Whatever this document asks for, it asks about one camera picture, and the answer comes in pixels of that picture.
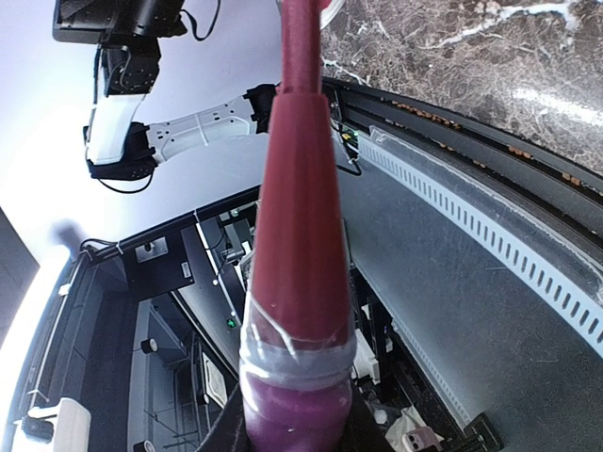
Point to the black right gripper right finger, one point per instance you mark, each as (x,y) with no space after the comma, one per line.
(361,433)

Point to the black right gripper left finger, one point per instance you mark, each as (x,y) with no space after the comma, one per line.
(228,434)

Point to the pink racket top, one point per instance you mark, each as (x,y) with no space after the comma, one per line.
(297,342)

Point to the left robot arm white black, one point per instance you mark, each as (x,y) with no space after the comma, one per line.
(171,77)

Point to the pink phone on floor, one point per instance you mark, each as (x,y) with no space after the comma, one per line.
(421,439)

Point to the white device lower left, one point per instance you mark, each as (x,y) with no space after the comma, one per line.
(64,427)

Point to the grey cable duct front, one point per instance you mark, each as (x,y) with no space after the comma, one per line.
(569,281)

